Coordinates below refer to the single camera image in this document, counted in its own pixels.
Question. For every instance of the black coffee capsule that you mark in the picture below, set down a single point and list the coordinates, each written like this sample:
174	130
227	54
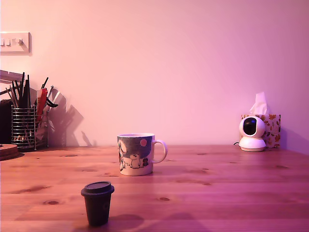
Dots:
97	207

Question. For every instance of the cartoon print ceramic mug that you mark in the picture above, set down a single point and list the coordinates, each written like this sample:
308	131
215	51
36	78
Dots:
135	157

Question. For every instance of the silver metal utensil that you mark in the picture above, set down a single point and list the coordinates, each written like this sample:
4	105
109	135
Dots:
56	94

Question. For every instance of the black curved utensil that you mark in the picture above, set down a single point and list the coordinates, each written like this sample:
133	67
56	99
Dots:
51	104

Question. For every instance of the white tissue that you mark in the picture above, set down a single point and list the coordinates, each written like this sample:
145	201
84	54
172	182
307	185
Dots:
259	104

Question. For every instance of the pale plastic bag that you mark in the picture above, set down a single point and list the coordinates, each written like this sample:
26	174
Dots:
44	125

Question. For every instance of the red utensil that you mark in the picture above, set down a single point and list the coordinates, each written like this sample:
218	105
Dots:
41	101

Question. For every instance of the leaf print tissue box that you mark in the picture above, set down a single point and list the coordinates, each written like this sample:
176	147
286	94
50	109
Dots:
274	130

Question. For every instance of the wide black spatula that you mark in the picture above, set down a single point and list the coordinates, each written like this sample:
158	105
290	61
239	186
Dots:
26	96

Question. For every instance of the thin black stick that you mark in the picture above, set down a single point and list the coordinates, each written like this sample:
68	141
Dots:
23	82

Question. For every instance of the wooden chopstick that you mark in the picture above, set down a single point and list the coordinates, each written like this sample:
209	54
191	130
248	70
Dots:
10	97
14	96

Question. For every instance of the dark brown basket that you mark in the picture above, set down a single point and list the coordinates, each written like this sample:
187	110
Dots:
4	123

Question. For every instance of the round cork trivet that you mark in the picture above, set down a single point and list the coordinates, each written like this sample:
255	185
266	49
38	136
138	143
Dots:
8	151

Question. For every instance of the small white round camera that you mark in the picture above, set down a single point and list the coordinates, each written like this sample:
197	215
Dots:
252	143

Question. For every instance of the grey metal rack rail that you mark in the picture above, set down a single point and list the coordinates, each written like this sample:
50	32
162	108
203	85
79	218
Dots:
9	74

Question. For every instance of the white wall switch plate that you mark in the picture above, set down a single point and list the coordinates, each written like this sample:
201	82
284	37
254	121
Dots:
14	49

